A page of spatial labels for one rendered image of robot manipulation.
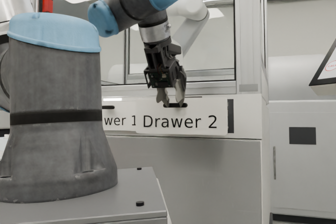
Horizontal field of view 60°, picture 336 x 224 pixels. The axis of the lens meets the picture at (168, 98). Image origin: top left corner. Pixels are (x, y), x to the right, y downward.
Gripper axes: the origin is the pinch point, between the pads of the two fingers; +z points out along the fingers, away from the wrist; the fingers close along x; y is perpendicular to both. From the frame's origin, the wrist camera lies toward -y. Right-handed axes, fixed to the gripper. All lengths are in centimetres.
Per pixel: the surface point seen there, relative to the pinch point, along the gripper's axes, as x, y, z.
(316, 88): 38.6, -11.6, 3.7
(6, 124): -112, -27, 30
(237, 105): 15.8, -14.0, 10.7
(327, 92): 41.4, -10.4, 4.6
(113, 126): -29.9, -8.2, 15.9
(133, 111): -21.3, -11.4, 11.3
